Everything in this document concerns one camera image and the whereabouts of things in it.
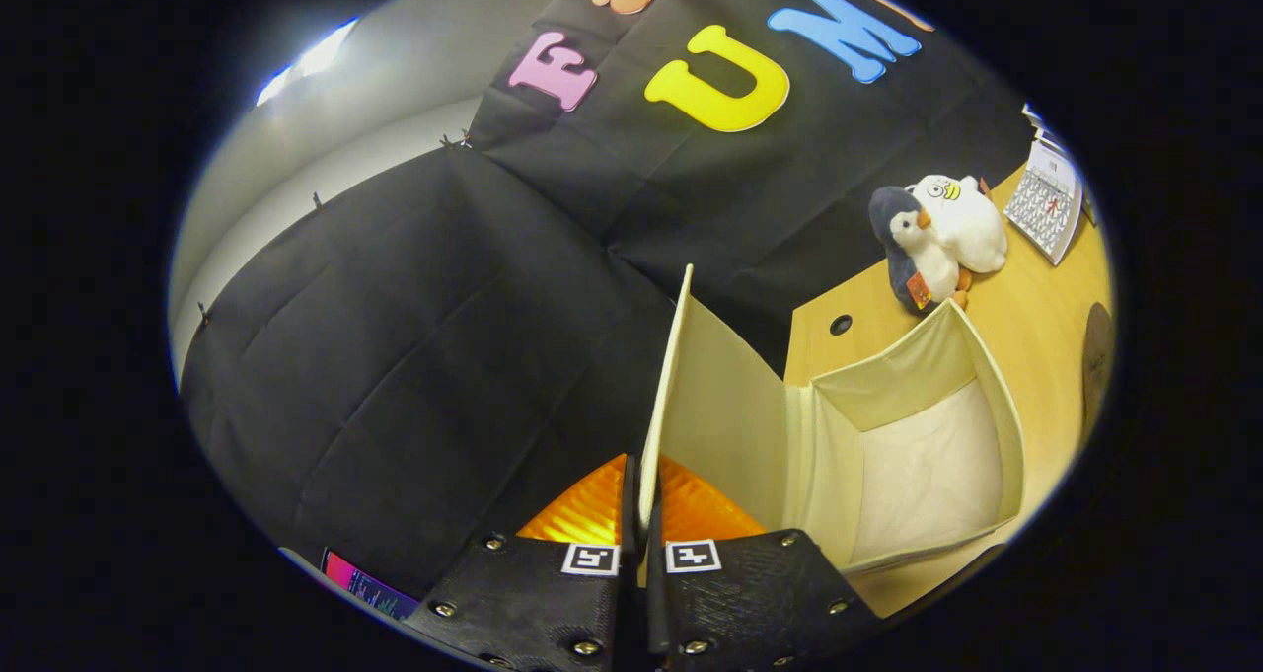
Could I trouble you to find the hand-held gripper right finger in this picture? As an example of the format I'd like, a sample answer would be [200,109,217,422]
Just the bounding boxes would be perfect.
[644,453,881,672]

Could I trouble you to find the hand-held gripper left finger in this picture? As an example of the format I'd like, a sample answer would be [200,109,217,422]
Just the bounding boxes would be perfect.
[403,452,644,672]

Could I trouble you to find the cream fabric storage box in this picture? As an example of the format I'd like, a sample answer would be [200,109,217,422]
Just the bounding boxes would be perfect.
[638,262,1027,581]

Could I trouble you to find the brown fuzzy shoe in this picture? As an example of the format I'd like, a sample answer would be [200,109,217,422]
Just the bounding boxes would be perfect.
[1081,302,1117,441]

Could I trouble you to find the pink purple object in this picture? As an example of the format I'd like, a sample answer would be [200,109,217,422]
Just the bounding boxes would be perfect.
[321,550,421,621]

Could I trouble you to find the black backdrop cloth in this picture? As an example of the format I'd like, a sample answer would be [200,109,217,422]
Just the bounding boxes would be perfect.
[178,0,1037,599]

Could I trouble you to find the navy white penguin plush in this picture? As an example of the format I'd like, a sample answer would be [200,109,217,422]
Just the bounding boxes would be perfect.
[868,186,974,315]

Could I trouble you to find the white duck plush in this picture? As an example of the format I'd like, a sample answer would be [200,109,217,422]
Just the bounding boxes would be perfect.
[908,174,1009,275]

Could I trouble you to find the grey patterned book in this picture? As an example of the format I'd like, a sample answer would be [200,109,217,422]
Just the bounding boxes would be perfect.
[1003,139,1084,266]

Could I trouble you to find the large ceiling light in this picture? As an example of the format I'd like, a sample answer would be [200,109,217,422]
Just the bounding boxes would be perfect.
[255,16,362,108]

